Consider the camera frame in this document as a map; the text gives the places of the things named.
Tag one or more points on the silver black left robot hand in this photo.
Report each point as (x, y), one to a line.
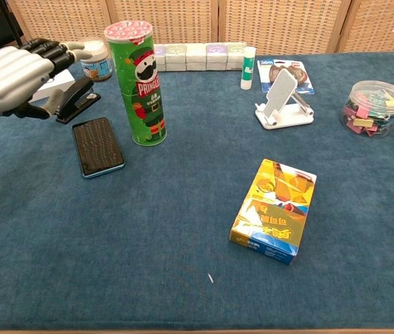
(5, 76)

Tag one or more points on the light blue smartphone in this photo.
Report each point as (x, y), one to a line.
(97, 148)

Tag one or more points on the pink lid snack can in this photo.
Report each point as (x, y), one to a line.
(141, 87)

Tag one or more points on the white folding phone stand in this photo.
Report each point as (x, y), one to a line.
(280, 94)

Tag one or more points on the black tripod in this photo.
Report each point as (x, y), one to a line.
(13, 24)

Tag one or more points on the white USB hub box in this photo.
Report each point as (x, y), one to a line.
(59, 81)

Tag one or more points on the black stapler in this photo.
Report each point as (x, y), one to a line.
(78, 95)

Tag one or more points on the white lidded small jar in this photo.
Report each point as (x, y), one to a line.
(97, 66)

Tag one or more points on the wrapped pack of small boxes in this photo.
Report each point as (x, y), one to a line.
(197, 57)

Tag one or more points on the blue table mat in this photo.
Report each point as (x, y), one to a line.
(183, 208)

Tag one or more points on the white green glue stick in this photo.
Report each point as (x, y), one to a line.
(247, 67)

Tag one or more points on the woven bamboo folding screen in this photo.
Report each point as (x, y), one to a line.
(252, 21)

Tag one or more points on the tiny white scrap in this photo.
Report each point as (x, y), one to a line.
(210, 278)

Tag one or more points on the blister pack correction tapes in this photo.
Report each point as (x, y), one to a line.
(303, 78)

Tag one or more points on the yellow blue cardboard box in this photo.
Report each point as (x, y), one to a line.
(275, 208)

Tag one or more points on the clear tub of binder clips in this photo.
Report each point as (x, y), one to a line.
(374, 109)

